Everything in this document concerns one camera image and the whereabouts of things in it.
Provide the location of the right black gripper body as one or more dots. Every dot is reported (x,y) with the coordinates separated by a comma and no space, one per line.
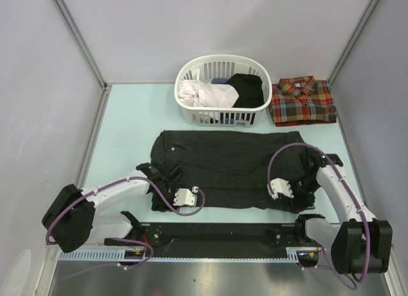
(303,191)

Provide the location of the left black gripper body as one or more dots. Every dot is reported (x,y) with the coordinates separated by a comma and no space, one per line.
(167,192)

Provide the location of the dark striped long sleeve shirt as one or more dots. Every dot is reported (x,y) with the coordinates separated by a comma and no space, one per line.
(231,167)

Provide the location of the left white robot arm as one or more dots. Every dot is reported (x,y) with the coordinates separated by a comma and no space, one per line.
(76,217)

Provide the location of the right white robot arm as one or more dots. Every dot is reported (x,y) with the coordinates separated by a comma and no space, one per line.
(360,243)

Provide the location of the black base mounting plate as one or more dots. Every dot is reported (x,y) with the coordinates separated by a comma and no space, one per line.
(225,241)

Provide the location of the red plaid folded shirt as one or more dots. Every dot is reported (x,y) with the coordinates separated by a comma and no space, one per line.
(301,101)

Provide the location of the white shirt in basket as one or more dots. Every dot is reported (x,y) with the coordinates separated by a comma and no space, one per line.
(197,93)

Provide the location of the black garment in basket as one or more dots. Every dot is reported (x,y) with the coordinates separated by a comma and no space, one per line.
(249,89)

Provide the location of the blue garment in basket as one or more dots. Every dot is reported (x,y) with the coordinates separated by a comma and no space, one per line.
(220,80)

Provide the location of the white plastic laundry basket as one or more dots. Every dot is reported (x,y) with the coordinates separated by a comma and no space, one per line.
(207,67)

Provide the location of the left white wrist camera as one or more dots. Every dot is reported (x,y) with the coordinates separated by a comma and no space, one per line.
(184,197)

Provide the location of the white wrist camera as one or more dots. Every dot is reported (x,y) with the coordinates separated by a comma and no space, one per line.
(184,197)
(279,187)

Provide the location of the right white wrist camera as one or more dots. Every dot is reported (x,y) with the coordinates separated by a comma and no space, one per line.
(279,187)

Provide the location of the white slotted cable duct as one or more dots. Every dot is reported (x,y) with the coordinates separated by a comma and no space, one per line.
(130,256)

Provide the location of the right aluminium corner post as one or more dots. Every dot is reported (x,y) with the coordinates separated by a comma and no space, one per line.
(357,31)

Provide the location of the aluminium corner post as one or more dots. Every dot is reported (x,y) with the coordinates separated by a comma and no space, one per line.
(80,42)
(357,31)

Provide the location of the left aluminium corner post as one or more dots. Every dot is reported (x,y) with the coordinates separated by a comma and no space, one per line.
(80,42)

